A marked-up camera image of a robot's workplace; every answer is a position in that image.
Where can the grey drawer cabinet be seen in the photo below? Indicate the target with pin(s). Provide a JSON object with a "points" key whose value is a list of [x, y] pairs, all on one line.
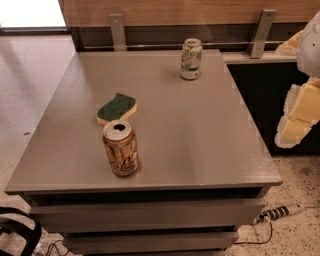
{"points": [[196, 139]]}

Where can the grey drawer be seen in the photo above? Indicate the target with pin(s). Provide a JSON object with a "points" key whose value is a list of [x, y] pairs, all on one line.
{"points": [[128, 244], [147, 216]]}

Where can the metal wall bracket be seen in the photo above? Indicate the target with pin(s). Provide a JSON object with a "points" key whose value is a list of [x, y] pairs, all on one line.
{"points": [[117, 32], [263, 27]]}

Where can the upper grey drawer front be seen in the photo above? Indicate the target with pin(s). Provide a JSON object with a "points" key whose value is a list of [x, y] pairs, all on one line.
{"points": [[147, 216]]}

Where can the gold brown soda can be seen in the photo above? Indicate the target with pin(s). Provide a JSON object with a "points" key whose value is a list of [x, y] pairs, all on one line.
{"points": [[120, 144]]}

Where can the black chair part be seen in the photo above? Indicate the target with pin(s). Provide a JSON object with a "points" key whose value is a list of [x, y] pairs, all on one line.
{"points": [[31, 236]]}

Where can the white black power strip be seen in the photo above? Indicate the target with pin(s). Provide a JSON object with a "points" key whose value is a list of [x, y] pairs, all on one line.
{"points": [[279, 212]]}

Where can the white green 7up can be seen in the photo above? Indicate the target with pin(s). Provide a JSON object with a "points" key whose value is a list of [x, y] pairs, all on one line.
{"points": [[191, 59]]}

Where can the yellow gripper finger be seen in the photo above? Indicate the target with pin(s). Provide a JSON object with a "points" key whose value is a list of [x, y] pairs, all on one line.
{"points": [[301, 113], [289, 47]]}

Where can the lower grey drawer front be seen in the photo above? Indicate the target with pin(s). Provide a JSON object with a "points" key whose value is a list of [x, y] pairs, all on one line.
{"points": [[128, 244]]}

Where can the horizontal metal rail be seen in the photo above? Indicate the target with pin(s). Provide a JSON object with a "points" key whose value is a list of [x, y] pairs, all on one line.
{"points": [[233, 46]]}

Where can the left metal wall bracket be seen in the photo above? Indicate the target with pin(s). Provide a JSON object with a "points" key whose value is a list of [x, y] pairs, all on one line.
{"points": [[117, 32]]}

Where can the right metal wall bracket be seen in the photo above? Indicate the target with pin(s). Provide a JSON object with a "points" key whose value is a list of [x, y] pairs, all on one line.
{"points": [[263, 27]]}

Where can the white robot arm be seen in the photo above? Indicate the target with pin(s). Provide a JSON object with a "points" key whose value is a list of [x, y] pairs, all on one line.
{"points": [[308, 55]]}

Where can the green yellow sponge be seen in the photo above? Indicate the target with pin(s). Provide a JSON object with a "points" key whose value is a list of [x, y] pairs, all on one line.
{"points": [[121, 107]]}

